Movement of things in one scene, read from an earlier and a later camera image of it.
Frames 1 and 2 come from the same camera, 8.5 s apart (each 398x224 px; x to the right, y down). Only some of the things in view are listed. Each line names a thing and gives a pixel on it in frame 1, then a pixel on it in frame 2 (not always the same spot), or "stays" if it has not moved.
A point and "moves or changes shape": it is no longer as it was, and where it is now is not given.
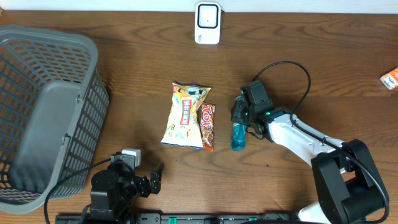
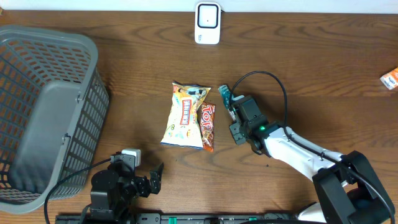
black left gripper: (144, 188) stays
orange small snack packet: (390, 79) stays
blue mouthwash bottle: (239, 133) moves or changes shape
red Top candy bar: (207, 122) stays
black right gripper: (234, 116) to (237, 138)
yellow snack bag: (183, 128) stays
